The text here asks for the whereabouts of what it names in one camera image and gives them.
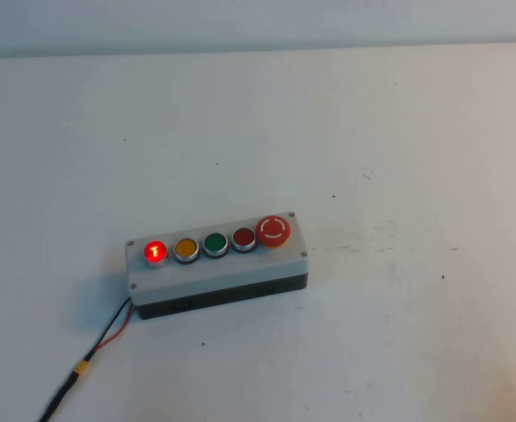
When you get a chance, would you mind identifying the thin red wire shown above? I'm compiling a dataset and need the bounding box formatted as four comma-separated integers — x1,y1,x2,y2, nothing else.
93,303,134,353

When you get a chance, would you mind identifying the red emergency stop mushroom button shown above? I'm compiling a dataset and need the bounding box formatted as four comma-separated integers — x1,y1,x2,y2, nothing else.
255,215,290,249

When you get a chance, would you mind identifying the yellow push button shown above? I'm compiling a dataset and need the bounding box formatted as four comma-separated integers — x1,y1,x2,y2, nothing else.
172,237,200,266

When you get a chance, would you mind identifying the thin black wire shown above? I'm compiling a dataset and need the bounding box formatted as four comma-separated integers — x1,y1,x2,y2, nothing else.
84,296,133,360

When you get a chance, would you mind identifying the grey button control box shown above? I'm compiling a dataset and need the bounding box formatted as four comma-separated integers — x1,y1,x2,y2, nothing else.
124,212,309,321

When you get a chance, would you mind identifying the green push button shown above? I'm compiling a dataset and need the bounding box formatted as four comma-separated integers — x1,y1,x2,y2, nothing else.
201,232,230,260

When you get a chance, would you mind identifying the red flat push button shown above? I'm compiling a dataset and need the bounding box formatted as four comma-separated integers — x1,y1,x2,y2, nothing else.
230,226,258,255

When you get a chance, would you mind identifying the black sheathed cable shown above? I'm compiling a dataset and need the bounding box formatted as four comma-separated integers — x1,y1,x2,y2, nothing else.
37,371,78,422

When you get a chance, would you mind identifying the red indicator lamp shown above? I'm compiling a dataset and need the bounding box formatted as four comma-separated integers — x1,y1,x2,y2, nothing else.
143,239,170,269

